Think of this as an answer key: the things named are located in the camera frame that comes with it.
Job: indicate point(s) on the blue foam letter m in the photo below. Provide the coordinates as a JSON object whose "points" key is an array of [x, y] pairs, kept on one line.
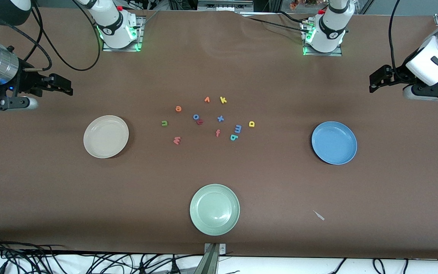
{"points": [[238, 128]]}

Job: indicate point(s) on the blue plate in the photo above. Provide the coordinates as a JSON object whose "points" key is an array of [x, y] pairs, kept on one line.
{"points": [[334, 143]]}

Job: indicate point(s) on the pink foam letter w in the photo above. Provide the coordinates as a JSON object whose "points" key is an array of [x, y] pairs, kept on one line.
{"points": [[177, 140]]}

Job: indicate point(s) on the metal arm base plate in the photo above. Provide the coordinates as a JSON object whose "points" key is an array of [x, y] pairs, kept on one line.
{"points": [[139, 42], [337, 54]]}

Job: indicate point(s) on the blue foam letter x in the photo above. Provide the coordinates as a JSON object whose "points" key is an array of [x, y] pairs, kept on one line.
{"points": [[220, 118]]}

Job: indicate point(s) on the white tape scrap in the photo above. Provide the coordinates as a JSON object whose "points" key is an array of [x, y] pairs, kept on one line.
{"points": [[319, 215]]}

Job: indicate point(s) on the grey metal frame bar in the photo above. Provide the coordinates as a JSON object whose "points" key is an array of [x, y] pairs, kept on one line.
{"points": [[224, 5]]}

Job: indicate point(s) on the orange artificial flowers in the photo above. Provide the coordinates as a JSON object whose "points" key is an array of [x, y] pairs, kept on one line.
{"points": [[302, 3]]}

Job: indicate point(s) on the brown table cover sheet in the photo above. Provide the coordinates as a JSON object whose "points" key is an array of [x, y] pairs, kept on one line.
{"points": [[219, 171]]}

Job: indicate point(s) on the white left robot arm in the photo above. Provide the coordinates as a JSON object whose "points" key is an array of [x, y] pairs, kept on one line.
{"points": [[333, 26]]}

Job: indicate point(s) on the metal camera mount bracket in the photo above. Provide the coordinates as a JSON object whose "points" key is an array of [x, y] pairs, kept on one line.
{"points": [[211, 258]]}

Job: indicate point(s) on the pale green plate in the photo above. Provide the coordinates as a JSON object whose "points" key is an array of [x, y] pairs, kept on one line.
{"points": [[214, 210]]}

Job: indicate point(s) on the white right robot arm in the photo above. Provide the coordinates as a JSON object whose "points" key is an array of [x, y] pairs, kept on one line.
{"points": [[112, 26]]}

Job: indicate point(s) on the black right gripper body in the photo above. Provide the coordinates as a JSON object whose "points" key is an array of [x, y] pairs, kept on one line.
{"points": [[27, 81]]}

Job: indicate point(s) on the teal foam letter b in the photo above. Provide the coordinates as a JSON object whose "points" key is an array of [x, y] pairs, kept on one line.
{"points": [[233, 137]]}

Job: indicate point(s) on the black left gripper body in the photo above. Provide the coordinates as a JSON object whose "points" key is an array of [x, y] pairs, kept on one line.
{"points": [[399, 73]]}

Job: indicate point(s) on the beige brown plate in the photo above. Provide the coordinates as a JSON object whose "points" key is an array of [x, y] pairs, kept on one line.
{"points": [[106, 137]]}

